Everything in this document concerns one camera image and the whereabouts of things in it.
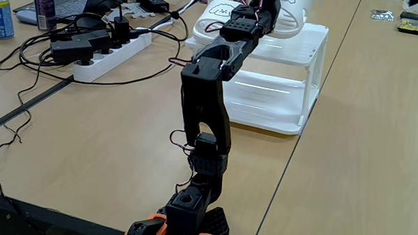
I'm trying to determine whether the white slipper with dog print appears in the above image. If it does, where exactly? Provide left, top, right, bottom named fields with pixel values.
left=271, top=0, right=315, bottom=41
left=192, top=0, right=237, bottom=47

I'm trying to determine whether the white plastic shoe rack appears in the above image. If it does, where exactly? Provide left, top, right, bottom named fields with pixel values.
left=181, top=18, right=330, bottom=137

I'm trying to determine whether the crumpled foil packet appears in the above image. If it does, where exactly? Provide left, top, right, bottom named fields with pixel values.
left=370, top=9, right=396, bottom=22

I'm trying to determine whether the black power brick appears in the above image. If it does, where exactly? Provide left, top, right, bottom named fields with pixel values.
left=134, top=0, right=171, bottom=14

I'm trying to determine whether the black plug charger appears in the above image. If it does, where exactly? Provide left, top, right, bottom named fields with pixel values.
left=113, top=15, right=132, bottom=45

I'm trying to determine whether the white power strip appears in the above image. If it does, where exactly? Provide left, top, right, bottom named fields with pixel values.
left=72, top=25, right=153, bottom=86

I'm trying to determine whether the black adapter with green light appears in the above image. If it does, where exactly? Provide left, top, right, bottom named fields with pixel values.
left=70, top=28, right=112, bottom=54

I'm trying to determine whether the black power adapter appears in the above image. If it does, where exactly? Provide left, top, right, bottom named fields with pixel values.
left=49, top=38, right=95, bottom=66

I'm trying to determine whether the black laptop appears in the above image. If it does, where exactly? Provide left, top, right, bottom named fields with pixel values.
left=12, top=0, right=139, bottom=22

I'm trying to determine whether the tall purple can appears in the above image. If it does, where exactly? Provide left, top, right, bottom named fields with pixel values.
left=31, top=0, right=58, bottom=31

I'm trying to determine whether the pale blue computer mouse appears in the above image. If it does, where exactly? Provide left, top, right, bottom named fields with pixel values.
left=16, top=9, right=39, bottom=26

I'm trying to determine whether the blue drink can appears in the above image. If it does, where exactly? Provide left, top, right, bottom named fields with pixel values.
left=0, top=0, right=17, bottom=40

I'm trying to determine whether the white power strip cable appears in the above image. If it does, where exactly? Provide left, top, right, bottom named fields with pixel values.
left=150, top=0, right=200, bottom=33

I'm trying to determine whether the white printed bracket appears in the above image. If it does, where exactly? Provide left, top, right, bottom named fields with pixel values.
left=104, top=1, right=157, bottom=25

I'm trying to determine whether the thin black cable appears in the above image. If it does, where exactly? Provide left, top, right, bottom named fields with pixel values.
left=0, top=64, right=40, bottom=213

